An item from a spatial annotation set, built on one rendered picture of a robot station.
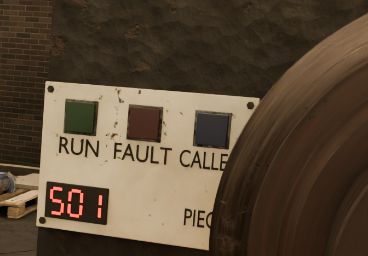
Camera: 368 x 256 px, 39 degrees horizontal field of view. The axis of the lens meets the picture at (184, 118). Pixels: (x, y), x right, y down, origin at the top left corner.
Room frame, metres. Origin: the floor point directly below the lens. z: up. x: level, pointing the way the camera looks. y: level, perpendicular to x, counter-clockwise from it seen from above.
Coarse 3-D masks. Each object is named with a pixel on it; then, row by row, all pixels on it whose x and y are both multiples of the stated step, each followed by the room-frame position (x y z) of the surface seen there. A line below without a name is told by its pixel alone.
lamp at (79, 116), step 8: (72, 104) 0.61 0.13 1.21; (80, 104) 0.61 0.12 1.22; (88, 104) 0.61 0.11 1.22; (72, 112) 0.61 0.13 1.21; (80, 112) 0.61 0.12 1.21; (88, 112) 0.61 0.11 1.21; (72, 120) 0.61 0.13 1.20; (80, 120) 0.61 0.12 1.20; (88, 120) 0.61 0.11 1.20; (72, 128) 0.61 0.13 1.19; (80, 128) 0.61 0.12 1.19; (88, 128) 0.61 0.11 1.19
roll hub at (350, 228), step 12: (360, 180) 0.37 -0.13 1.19; (348, 192) 0.38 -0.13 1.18; (360, 192) 0.35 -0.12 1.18; (348, 204) 0.36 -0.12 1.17; (360, 204) 0.34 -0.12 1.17; (336, 216) 0.38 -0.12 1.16; (348, 216) 0.35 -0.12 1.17; (360, 216) 0.34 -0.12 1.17; (336, 228) 0.36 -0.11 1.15; (348, 228) 0.35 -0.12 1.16; (360, 228) 0.34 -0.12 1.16; (336, 240) 0.35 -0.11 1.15; (348, 240) 0.35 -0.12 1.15; (360, 240) 0.34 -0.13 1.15; (324, 252) 0.39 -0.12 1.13; (336, 252) 0.35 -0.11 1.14; (348, 252) 0.34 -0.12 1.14; (360, 252) 0.34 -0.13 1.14
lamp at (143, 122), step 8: (136, 112) 0.60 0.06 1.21; (144, 112) 0.60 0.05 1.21; (152, 112) 0.59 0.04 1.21; (136, 120) 0.60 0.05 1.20; (144, 120) 0.60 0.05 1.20; (152, 120) 0.59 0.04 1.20; (136, 128) 0.60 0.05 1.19; (144, 128) 0.60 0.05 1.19; (152, 128) 0.59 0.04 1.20; (128, 136) 0.60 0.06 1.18; (136, 136) 0.60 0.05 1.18; (144, 136) 0.60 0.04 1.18; (152, 136) 0.59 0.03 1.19
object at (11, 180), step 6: (0, 174) 4.71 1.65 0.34; (6, 174) 4.77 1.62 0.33; (12, 174) 4.91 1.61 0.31; (0, 180) 4.71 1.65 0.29; (6, 180) 4.76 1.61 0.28; (12, 180) 4.84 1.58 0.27; (0, 186) 4.63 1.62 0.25; (6, 186) 4.74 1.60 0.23; (12, 186) 4.83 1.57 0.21; (0, 192) 4.71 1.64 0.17; (12, 192) 4.86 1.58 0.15
